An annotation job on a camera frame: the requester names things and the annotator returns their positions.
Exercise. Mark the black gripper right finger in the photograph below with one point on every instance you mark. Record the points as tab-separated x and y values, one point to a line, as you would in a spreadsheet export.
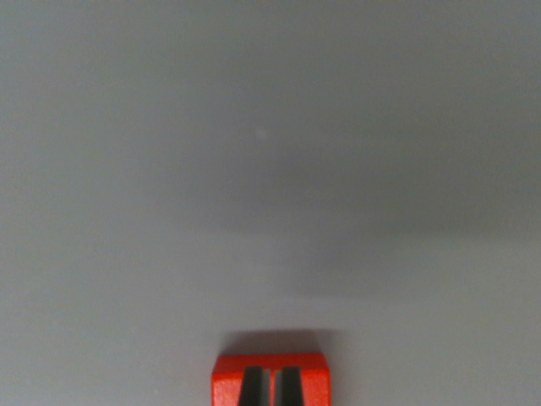
291	387

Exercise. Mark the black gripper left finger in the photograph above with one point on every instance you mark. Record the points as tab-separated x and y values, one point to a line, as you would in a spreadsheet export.
252	387

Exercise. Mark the red cube block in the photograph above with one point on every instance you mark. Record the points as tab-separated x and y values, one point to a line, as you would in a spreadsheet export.
226	385

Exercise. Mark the white plastic tray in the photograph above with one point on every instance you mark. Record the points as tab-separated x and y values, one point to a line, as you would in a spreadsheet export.
270	190

